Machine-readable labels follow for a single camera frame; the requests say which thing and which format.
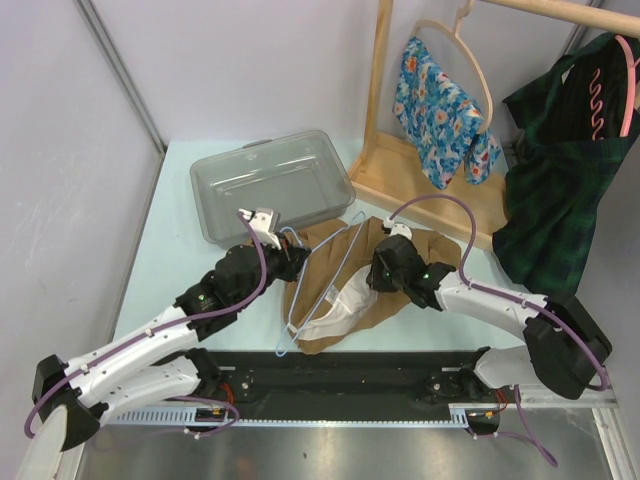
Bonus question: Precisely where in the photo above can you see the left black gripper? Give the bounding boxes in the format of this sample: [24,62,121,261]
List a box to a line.
[235,232,310,310]

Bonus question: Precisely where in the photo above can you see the blue wire hanger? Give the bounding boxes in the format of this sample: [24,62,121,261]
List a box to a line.
[274,211,366,359]

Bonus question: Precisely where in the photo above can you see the tan garment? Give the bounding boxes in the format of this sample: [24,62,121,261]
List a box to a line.
[275,213,462,356]

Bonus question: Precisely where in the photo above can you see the blue floral skirt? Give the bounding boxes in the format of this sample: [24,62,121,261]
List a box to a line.
[392,37,501,190]

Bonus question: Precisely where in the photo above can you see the green plaid garment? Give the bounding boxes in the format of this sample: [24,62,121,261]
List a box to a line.
[492,33,639,294]

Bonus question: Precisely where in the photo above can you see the beige wooden hanger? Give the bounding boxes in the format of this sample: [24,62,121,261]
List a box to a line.
[412,0,494,136]

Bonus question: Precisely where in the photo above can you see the pink plastic hanger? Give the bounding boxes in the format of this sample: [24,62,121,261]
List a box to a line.
[588,34,639,140]

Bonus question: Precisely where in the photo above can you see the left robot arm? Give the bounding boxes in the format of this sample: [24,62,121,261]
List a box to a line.
[32,242,311,452]

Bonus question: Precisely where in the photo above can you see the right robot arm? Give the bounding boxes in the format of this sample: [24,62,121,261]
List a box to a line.
[367,234,612,401]

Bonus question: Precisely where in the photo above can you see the clear plastic tray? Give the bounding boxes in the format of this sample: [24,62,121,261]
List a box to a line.
[190,130,355,247]

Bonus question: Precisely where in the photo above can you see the wooden clothes rack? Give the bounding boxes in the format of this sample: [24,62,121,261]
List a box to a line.
[347,0,640,236]

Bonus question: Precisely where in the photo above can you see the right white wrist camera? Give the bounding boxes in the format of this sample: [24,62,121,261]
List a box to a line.
[382,217,413,240]

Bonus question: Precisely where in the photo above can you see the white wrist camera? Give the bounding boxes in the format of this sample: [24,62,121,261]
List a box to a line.
[382,217,413,240]
[238,208,282,250]

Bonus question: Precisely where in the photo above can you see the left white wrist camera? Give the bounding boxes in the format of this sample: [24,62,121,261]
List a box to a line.
[238,208,282,250]

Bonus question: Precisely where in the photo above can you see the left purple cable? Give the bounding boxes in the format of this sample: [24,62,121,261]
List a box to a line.
[22,212,271,444]

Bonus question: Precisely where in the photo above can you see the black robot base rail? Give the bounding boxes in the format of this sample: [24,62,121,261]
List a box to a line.
[174,349,514,432]

